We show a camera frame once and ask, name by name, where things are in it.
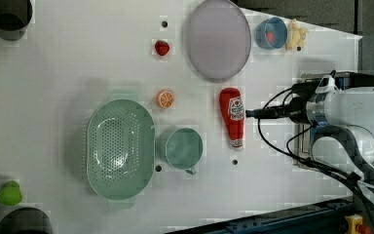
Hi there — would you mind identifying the green pear toy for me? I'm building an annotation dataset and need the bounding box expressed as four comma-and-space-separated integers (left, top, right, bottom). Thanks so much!
0, 180, 23, 206

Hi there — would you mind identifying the yellow emergency stop button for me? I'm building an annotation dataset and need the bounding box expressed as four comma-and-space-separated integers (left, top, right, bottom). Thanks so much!
345, 214, 372, 234

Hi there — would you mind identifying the red plush strawberry in bowl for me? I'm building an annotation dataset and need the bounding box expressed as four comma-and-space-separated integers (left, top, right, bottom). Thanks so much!
265, 32, 276, 44

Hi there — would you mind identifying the red plush ketchup bottle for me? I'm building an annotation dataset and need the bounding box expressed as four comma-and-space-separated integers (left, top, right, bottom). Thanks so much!
219, 88, 244, 150

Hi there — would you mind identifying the orange slice toy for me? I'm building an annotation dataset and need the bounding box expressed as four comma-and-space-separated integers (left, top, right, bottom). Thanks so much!
156, 90, 174, 109

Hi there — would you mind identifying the dark grey cylinder cup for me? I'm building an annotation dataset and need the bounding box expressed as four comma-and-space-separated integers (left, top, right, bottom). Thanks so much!
0, 0, 33, 41

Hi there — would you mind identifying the blue bowl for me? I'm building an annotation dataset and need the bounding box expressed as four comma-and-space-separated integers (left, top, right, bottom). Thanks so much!
255, 17, 287, 50

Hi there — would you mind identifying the yellow plush toy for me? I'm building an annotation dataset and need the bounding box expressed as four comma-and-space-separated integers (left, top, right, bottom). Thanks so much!
285, 19, 308, 52

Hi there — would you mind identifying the black cylinder cup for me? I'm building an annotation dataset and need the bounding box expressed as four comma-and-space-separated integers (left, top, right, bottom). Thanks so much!
0, 208, 54, 234

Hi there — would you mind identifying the grey oval plate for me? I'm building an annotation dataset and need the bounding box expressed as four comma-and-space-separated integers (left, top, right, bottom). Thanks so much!
186, 0, 251, 80

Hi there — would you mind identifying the green metal cup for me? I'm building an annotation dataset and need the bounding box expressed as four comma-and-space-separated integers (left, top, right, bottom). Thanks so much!
157, 126, 204, 175

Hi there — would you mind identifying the blue metal frame rail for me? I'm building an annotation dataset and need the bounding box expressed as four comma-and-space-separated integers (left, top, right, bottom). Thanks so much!
166, 199, 356, 234

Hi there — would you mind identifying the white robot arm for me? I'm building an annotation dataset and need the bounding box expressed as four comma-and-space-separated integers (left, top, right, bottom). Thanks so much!
245, 82, 374, 165

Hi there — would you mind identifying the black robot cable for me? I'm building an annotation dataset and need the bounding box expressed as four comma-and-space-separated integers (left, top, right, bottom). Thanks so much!
256, 69, 374, 234

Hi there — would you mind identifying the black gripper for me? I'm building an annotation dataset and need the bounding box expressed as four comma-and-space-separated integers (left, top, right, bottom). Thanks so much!
245, 81, 319, 124

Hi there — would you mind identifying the red strawberry toy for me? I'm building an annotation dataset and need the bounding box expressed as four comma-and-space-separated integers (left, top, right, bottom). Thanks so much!
154, 40, 170, 57

